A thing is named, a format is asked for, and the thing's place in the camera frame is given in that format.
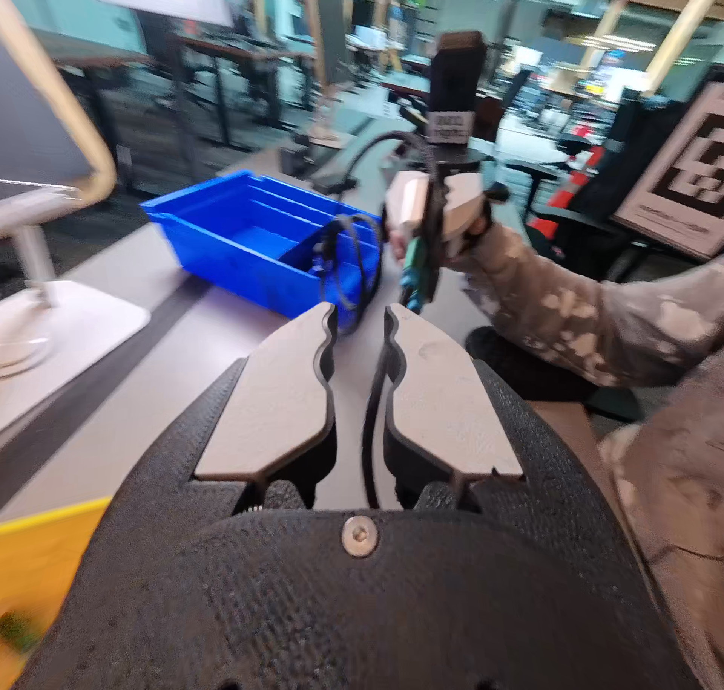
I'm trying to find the orange traffic cone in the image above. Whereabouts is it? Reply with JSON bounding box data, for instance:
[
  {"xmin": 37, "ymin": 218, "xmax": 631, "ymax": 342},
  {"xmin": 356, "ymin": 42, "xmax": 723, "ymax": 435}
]
[{"xmin": 531, "ymin": 125, "xmax": 601, "ymax": 240}]

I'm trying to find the person's right forearm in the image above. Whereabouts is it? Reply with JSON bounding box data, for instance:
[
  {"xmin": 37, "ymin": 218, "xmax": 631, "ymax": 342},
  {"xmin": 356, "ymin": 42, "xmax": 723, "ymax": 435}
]
[{"xmin": 447, "ymin": 221, "xmax": 724, "ymax": 389}]

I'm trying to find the framed black white marker sign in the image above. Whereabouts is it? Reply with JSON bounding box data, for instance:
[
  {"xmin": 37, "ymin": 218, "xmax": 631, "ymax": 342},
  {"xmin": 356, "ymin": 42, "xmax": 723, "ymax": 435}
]
[{"xmin": 612, "ymin": 81, "xmax": 724, "ymax": 262}]

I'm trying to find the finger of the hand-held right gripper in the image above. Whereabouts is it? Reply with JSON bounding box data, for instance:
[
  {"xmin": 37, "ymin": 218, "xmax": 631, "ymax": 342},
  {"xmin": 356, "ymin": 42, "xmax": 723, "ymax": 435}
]
[
  {"xmin": 443, "ymin": 171, "xmax": 489, "ymax": 243},
  {"xmin": 386, "ymin": 190, "xmax": 424, "ymax": 239}
]

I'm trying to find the person's right hand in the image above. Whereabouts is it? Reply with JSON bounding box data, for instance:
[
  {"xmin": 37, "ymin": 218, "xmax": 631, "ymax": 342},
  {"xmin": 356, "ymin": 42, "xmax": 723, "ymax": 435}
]
[{"xmin": 465, "ymin": 207, "xmax": 497, "ymax": 247}]

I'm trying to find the black office chair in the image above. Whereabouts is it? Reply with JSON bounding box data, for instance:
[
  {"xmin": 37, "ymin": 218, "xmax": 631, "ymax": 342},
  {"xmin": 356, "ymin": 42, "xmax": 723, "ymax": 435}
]
[{"xmin": 525, "ymin": 204, "xmax": 641, "ymax": 285}]

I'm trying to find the person's torso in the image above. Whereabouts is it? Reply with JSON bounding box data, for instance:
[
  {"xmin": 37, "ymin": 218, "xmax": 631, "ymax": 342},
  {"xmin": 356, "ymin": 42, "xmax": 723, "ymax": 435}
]
[{"xmin": 598, "ymin": 351, "xmax": 724, "ymax": 690}]

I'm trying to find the white HDMI adapter box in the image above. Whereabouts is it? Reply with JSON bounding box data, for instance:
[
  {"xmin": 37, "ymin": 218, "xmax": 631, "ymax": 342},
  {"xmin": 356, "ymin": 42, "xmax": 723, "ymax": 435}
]
[{"xmin": 389, "ymin": 161, "xmax": 450, "ymax": 302}]

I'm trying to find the yellow plastic bin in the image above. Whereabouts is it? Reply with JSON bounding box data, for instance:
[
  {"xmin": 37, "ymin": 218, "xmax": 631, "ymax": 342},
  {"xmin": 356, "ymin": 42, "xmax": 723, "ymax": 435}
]
[{"xmin": 0, "ymin": 495, "xmax": 114, "ymax": 669}]

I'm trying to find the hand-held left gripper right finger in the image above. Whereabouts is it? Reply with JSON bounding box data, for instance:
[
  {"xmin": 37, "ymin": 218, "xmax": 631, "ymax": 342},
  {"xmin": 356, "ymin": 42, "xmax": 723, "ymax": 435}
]
[{"xmin": 383, "ymin": 303, "xmax": 525, "ymax": 483}]

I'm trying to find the black power adapter cube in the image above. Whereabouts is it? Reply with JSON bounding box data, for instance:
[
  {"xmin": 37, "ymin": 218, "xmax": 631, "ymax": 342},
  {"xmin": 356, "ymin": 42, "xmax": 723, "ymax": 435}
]
[{"xmin": 280, "ymin": 144, "xmax": 313, "ymax": 177}]

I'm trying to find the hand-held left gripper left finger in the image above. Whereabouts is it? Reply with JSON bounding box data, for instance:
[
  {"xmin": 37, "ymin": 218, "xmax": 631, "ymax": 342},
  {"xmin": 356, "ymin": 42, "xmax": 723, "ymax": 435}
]
[{"xmin": 194, "ymin": 301, "xmax": 339, "ymax": 483}]

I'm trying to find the blue plastic bin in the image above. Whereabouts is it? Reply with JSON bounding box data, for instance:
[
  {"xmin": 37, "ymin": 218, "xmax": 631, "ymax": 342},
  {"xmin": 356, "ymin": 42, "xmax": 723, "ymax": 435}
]
[{"xmin": 140, "ymin": 170, "xmax": 387, "ymax": 321}]

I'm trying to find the black braided cable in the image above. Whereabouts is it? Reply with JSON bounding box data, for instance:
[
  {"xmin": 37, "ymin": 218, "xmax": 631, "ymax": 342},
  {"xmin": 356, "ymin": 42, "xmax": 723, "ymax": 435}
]
[{"xmin": 308, "ymin": 130, "xmax": 443, "ymax": 336}]

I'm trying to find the white board stand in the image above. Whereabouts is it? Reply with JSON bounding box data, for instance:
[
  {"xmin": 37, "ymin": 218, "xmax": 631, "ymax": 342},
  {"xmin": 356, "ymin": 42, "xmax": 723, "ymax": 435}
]
[{"xmin": 0, "ymin": 186, "xmax": 153, "ymax": 381}]

